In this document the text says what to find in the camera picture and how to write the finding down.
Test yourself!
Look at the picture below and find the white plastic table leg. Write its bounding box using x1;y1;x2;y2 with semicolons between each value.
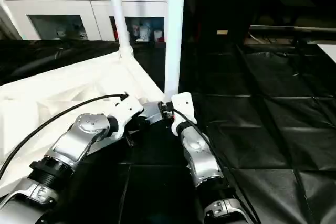
107;0;134;59
163;0;186;104

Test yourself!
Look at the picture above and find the white plastic table top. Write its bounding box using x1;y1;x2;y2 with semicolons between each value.
0;51;174;198

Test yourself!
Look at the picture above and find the black plastic mat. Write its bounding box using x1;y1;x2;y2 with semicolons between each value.
0;38;336;224

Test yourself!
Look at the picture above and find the white board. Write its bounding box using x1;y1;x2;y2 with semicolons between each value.
319;43;336;65

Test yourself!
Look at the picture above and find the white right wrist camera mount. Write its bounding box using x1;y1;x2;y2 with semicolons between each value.
170;92;197;135

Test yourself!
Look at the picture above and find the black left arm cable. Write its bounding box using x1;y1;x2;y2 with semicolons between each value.
0;94;129;180

